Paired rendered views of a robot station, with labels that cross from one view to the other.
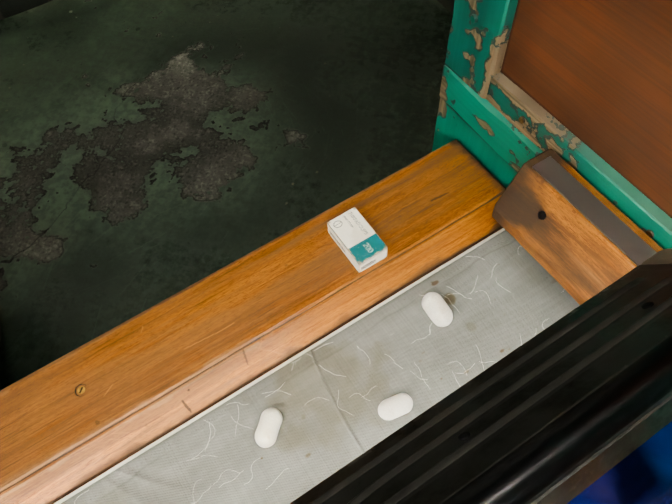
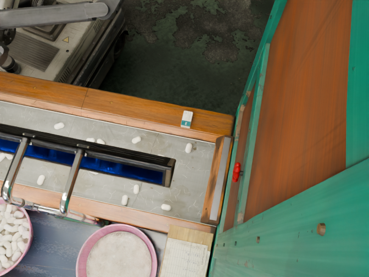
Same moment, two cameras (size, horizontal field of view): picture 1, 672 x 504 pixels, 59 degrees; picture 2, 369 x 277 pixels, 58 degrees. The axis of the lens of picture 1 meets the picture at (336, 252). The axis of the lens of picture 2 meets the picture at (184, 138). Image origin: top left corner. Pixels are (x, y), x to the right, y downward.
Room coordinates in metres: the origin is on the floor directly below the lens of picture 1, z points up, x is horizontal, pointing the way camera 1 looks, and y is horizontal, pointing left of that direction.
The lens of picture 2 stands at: (-0.03, -0.32, 1.93)
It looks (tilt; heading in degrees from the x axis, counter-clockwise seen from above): 71 degrees down; 42
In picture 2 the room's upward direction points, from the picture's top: 2 degrees counter-clockwise
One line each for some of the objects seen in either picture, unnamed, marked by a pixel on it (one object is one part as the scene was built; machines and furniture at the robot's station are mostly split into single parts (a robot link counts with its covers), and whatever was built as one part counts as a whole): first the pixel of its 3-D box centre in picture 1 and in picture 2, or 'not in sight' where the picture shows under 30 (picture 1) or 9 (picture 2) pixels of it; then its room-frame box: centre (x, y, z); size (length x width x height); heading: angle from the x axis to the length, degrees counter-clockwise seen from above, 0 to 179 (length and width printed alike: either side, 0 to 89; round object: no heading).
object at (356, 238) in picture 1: (357, 239); (186, 119); (0.32, -0.02, 0.78); 0.06 x 0.04 x 0.02; 28
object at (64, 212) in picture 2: not in sight; (71, 188); (-0.13, 0.07, 0.90); 0.20 x 0.19 x 0.45; 118
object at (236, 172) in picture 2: not in sight; (237, 172); (0.15, -0.31, 1.24); 0.04 x 0.02 x 0.04; 28
